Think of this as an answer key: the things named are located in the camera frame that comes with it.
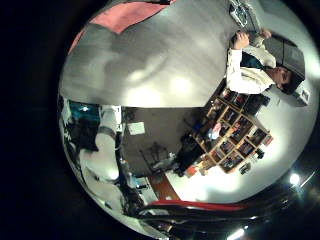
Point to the black monitor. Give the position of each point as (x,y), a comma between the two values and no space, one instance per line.
(288,55)

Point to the person in white hoodie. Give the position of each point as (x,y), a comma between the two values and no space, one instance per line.
(248,71)

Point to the metal-framed device on table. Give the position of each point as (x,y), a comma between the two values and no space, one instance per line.
(239,12)

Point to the white paper sheet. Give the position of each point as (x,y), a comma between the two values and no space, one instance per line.
(136,128)

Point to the black tripod stand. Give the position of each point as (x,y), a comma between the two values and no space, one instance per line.
(154,153)

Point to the white wall box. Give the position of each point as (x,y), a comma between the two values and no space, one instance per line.
(304,94)

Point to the wooden cubby bookshelf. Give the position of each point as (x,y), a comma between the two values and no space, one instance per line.
(233,133)

